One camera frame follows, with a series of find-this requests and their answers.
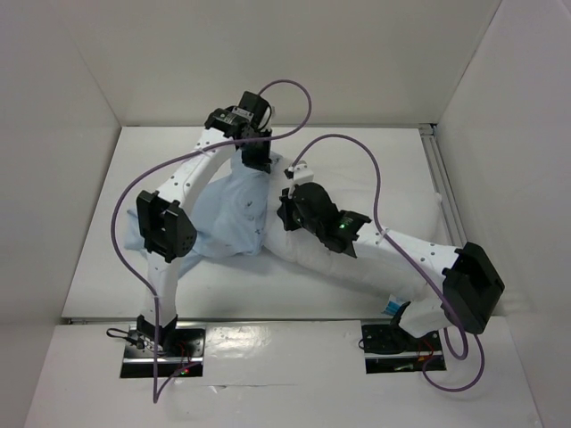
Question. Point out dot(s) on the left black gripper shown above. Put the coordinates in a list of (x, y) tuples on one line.
[(260, 161)]

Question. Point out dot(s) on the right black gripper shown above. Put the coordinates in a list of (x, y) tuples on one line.
[(287, 210)]

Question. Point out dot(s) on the light blue pillowcase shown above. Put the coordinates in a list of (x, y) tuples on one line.
[(235, 214)]

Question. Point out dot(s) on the white pillow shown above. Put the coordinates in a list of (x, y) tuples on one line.
[(372, 261)]

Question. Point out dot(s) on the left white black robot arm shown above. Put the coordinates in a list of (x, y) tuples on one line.
[(240, 132)]

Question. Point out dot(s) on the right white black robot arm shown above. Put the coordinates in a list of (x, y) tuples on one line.
[(337, 228)]

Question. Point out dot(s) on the blue white pillow label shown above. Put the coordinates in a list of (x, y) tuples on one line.
[(392, 307)]

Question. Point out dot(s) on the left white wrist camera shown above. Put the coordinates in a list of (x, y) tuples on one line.
[(269, 116)]

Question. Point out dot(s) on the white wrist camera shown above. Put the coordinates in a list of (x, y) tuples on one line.
[(298, 174), (269, 116)]

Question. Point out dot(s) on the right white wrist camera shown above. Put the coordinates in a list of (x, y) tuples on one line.
[(298, 174)]

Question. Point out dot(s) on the aluminium extrusion rail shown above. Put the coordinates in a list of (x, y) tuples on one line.
[(441, 178)]

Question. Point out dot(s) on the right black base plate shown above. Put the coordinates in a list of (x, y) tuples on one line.
[(388, 350)]

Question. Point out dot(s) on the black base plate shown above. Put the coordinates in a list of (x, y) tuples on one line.
[(182, 354), (388, 350)]

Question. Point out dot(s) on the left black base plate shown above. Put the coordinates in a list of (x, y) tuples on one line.
[(182, 354)]

